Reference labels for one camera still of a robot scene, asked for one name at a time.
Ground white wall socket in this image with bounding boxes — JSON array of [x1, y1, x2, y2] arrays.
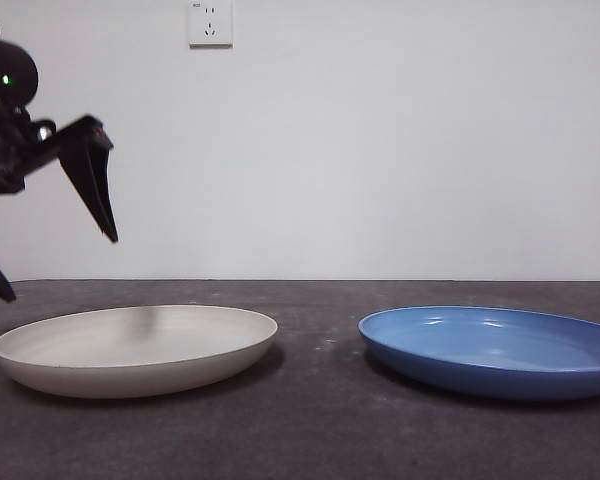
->
[[188, 0, 234, 50]]

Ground blue round plate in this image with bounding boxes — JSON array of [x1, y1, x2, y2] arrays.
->
[[357, 305, 600, 402]]

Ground white round plate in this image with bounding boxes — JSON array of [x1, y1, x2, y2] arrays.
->
[[0, 304, 279, 400]]

